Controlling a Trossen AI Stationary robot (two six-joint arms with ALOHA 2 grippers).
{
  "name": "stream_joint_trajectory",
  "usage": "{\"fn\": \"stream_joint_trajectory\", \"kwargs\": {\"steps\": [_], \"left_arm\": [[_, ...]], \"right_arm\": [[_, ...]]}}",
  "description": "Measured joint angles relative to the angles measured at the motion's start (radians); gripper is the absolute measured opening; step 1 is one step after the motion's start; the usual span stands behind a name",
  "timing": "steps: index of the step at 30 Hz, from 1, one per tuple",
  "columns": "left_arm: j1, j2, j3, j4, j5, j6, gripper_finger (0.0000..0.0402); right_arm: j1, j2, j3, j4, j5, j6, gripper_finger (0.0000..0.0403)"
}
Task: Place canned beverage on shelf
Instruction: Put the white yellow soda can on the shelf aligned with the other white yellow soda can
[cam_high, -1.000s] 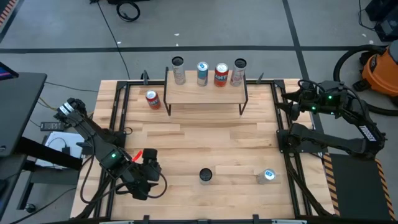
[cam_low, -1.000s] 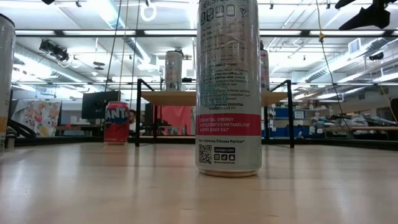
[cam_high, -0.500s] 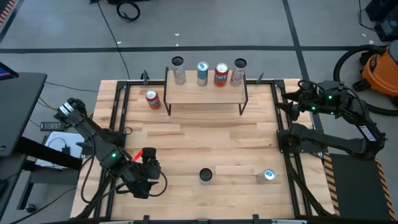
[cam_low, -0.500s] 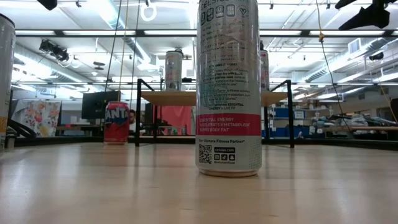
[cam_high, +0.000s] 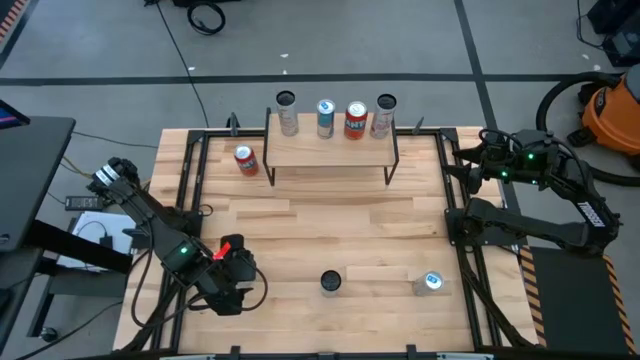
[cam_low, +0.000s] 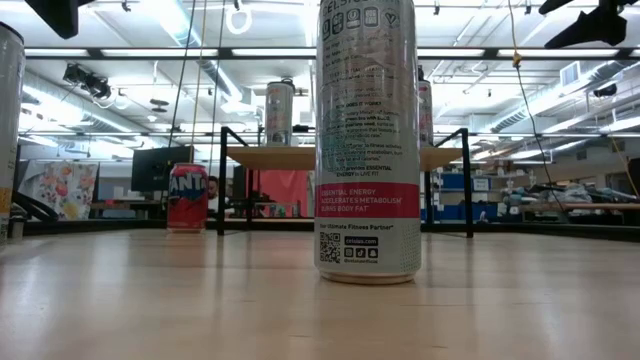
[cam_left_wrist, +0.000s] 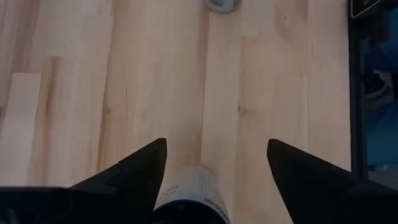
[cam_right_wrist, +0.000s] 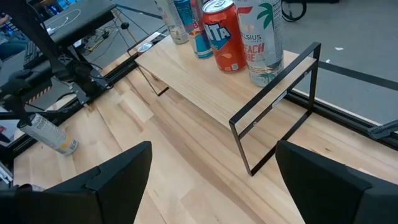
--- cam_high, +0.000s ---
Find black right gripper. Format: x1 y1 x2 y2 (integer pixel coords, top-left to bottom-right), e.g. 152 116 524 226
441 129 525 195

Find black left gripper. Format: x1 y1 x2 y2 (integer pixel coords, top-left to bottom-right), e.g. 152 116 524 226
199 232 260 318

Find Celsius Peach Vibe can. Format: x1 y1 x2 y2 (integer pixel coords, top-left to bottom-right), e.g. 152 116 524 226
369 93 398 140

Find Celsius can pink band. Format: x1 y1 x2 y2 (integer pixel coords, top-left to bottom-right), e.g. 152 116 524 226
319 269 344 299

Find orange Fanta soda can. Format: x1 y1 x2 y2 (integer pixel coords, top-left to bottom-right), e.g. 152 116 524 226
343 101 369 142

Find blue silver Red Bull can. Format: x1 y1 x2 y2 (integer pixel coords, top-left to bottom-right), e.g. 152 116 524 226
315 98 337 140
412 271 445 298

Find white Celsius energy can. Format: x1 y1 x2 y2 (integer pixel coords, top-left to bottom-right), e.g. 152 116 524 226
274 89 300 137

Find wooden shelf black metal legs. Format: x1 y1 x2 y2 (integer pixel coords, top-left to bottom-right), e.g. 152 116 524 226
263 105 401 187

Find orange shop vacuum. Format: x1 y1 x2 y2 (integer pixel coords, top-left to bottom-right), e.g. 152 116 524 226
567 64 640 171
535 71 640 188

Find red Fanta soda can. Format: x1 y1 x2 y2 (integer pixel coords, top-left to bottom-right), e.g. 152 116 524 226
233 144 260 177

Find white paper sheets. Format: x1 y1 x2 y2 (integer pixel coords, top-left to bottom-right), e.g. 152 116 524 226
57 210 139 274

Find black hazard-striped floor mat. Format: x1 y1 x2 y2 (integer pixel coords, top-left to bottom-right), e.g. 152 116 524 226
0 0 29 44
519 244 640 356

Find black equipment case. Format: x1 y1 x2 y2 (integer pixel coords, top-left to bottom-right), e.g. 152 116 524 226
587 0 640 69

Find monitor with coloured screen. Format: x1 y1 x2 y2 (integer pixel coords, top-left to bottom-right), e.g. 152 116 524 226
0 98 31 130

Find black aluminium rig frame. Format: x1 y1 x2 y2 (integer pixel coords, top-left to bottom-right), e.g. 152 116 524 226
119 112 541 360

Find black floor cable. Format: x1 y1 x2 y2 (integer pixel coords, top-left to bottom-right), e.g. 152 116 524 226
144 0 211 129

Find coiled black cable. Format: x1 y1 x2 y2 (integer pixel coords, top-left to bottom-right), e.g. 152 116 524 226
186 1 227 37

